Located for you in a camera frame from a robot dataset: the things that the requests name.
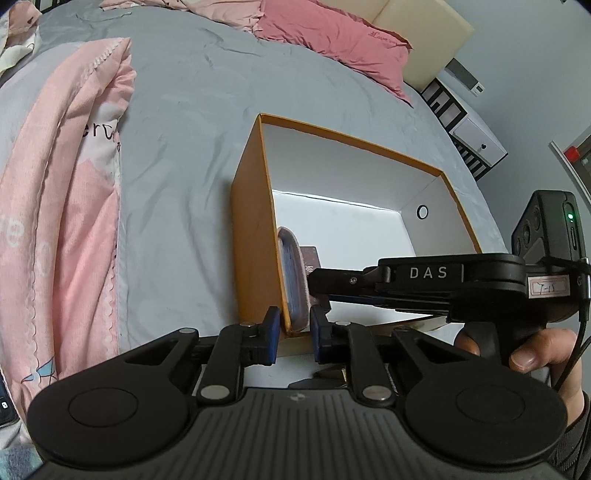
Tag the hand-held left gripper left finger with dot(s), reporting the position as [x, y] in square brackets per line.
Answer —
[272, 333]

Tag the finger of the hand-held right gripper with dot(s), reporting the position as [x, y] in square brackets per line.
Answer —
[406, 305]
[351, 280]

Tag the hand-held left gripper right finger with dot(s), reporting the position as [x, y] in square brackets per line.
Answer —
[318, 339]

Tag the lavender pouch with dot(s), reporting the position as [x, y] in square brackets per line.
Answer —
[291, 277]

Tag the orange cardboard box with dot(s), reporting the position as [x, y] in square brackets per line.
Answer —
[251, 221]

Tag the person's right hand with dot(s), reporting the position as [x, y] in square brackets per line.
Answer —
[526, 356]

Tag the grey window sill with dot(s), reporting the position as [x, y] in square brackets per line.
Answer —
[572, 168]

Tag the white and black bedside cabinet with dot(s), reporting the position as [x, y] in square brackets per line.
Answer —
[475, 134]

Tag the small red object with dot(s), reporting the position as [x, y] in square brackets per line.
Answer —
[575, 153]

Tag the grey device on cabinet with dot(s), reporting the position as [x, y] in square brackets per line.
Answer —
[467, 76]

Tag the grey bed sheet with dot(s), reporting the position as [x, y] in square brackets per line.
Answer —
[184, 120]

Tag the dark pink pillow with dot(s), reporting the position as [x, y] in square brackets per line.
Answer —
[341, 41]

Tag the beige padded headboard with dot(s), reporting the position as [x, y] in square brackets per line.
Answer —
[415, 41]

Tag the pink printed quilt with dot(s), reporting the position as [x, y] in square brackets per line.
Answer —
[55, 207]

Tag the light pink blanket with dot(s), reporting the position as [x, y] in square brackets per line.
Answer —
[207, 9]

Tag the cream printed cloth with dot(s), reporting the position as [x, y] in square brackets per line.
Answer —
[11, 39]

